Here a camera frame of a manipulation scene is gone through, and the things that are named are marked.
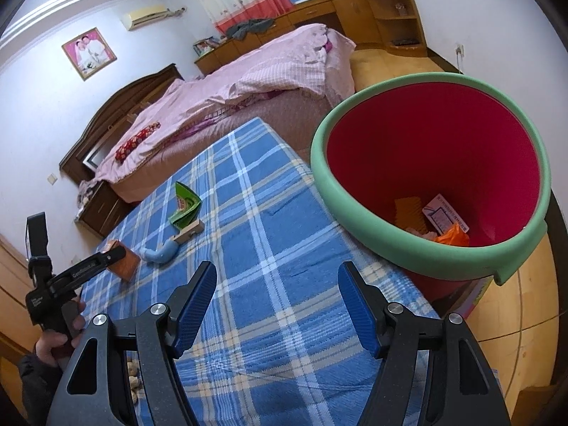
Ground grey clothes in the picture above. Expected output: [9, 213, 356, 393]
[226, 18, 275, 40]

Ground wooden block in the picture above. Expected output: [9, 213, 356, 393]
[175, 219, 205, 245]

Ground dark wooden bed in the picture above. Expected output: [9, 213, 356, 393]
[59, 23, 358, 205]

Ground red bin with green rim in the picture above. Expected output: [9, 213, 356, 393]
[310, 72, 552, 301]

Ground light wooden wardrobe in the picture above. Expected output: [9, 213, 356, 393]
[0, 231, 45, 365]

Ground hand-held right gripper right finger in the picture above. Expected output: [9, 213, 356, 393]
[338, 262, 511, 426]

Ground blue plaid tablecloth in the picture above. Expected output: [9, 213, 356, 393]
[80, 116, 444, 426]

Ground pile of peanuts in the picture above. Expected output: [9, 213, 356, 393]
[123, 350, 143, 404]

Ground white printed box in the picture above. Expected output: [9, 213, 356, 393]
[421, 193, 470, 235]

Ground red patterned pillow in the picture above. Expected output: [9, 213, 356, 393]
[114, 122, 159, 161]

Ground brown box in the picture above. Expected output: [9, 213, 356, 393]
[105, 240, 139, 282]

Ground wall air conditioner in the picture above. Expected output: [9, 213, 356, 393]
[122, 4, 171, 32]

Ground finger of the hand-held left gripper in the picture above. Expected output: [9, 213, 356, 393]
[48, 248, 127, 298]

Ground yellow ribbed cloth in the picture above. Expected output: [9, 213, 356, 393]
[394, 196, 430, 234]

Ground crumpled cloth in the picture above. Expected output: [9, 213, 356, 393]
[77, 179, 98, 207]

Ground green snack packet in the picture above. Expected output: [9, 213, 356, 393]
[168, 181, 203, 229]

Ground person's left forearm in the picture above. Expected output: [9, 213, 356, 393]
[18, 350, 58, 426]

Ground framed wall picture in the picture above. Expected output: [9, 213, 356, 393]
[61, 27, 117, 81]

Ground crumpled white tissue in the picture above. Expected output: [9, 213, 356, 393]
[406, 226, 440, 241]

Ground orange plastic bag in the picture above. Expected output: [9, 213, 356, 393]
[434, 223, 470, 247]

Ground light blue curved tube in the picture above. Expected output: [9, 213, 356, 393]
[140, 240, 180, 264]

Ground person's left hand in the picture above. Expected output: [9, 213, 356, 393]
[34, 301, 87, 367]

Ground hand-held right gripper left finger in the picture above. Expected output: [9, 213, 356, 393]
[47, 261, 218, 426]

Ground pink duvet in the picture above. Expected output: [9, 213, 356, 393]
[95, 23, 358, 185]

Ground dark wooden nightstand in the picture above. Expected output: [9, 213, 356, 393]
[75, 182, 136, 238]

